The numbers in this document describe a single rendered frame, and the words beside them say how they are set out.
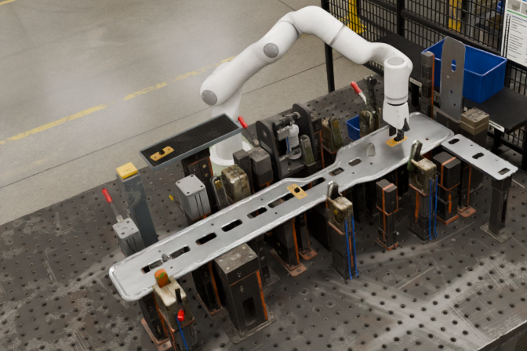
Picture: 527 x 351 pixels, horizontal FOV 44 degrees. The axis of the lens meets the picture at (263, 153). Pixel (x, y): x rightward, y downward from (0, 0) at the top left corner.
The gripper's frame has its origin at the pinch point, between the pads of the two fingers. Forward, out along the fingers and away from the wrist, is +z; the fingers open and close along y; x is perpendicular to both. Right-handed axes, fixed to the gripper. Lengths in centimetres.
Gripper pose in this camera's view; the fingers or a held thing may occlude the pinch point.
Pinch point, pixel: (396, 133)
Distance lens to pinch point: 257.3
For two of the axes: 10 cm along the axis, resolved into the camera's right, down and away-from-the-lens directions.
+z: 1.3, 7.9, 5.9
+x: 8.4, -4.0, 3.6
